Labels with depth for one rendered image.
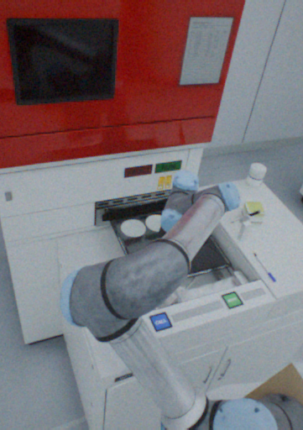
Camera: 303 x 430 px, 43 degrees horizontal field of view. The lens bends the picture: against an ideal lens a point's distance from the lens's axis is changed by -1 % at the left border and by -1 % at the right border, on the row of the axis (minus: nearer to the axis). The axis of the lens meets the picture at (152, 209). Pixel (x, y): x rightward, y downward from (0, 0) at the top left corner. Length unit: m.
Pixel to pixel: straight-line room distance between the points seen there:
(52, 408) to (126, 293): 1.51
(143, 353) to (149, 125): 0.82
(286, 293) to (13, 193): 1.02
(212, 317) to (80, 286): 0.63
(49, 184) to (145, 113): 0.43
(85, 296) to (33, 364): 1.54
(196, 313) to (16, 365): 1.24
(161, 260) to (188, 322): 0.58
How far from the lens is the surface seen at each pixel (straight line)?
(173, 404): 0.92
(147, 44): 1.25
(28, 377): 2.22
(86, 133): 1.31
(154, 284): 0.68
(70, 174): 1.45
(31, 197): 1.48
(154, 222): 1.61
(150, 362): 0.84
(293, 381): 1.10
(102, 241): 1.62
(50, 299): 1.95
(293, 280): 1.48
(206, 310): 1.29
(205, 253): 1.53
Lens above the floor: 1.99
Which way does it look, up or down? 41 degrees down
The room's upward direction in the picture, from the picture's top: 9 degrees clockwise
